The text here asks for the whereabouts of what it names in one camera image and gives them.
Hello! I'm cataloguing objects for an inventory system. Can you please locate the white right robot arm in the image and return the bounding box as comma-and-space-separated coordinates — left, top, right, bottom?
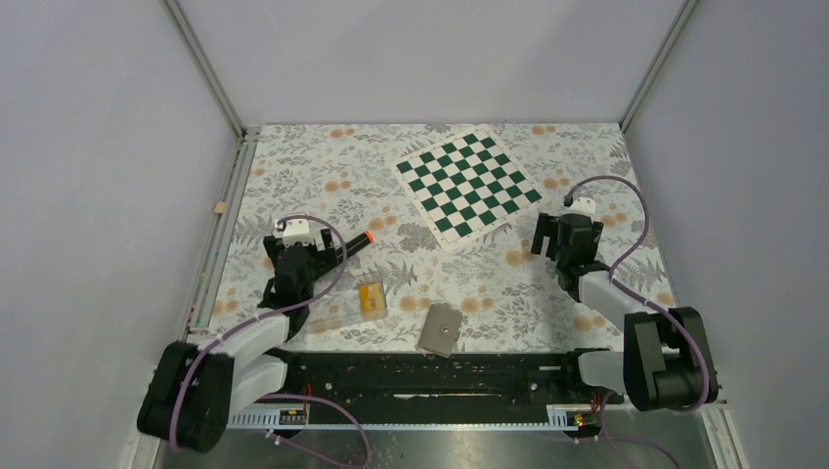
531, 197, 720, 411

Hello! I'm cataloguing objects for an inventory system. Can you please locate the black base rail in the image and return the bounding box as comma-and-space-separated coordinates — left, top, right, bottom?
176, 347, 694, 427

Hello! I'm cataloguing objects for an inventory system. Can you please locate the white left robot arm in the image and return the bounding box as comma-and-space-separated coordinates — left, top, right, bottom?
136, 214, 356, 452

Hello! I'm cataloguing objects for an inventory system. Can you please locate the grey leather card holder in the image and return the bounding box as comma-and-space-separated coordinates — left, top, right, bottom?
416, 304, 463, 359

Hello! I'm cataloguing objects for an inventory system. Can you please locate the floral tablecloth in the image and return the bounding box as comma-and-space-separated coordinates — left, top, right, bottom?
202, 123, 674, 352

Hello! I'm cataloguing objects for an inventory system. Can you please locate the green white chessboard mat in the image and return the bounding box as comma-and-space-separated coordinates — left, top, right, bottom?
390, 125, 544, 251

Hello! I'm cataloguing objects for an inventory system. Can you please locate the black marker orange cap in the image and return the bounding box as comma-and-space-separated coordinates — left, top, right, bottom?
317, 232, 374, 271

